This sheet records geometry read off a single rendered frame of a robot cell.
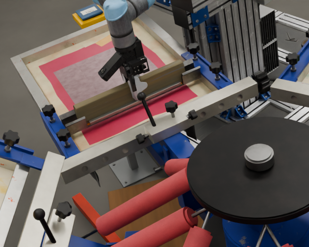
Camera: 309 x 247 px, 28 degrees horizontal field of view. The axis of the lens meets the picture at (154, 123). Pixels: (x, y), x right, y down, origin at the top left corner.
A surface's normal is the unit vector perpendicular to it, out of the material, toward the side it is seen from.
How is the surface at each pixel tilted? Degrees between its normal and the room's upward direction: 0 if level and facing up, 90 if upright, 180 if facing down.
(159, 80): 89
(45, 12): 0
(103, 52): 0
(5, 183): 32
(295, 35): 0
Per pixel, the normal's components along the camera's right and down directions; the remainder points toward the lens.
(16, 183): 0.36, -0.70
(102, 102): 0.42, 0.49
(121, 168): -0.19, -0.77
